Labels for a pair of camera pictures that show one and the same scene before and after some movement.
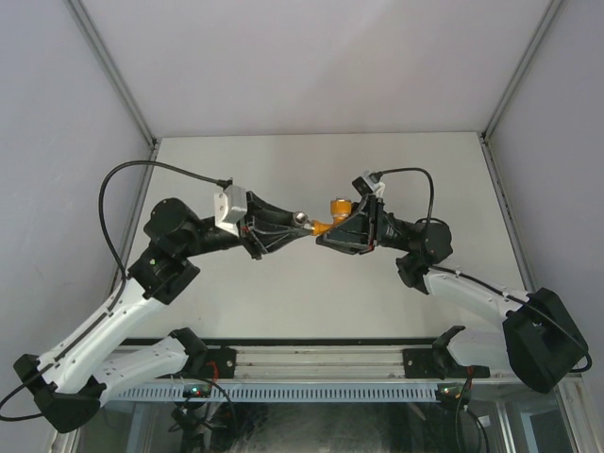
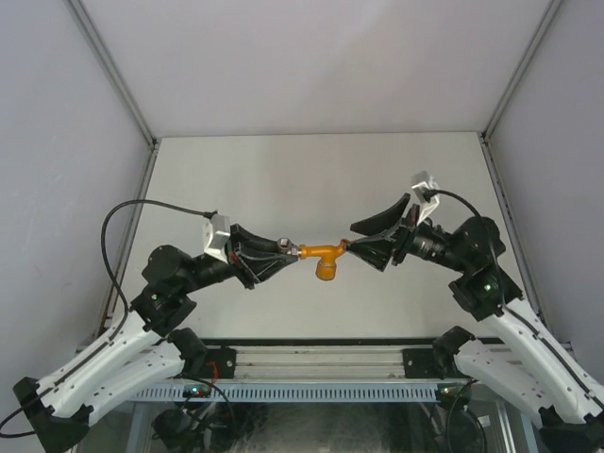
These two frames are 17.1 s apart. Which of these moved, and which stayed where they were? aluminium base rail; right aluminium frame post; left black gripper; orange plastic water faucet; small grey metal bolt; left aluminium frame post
Moved: orange plastic water faucet; left black gripper; small grey metal bolt
Stayed: left aluminium frame post; right aluminium frame post; aluminium base rail
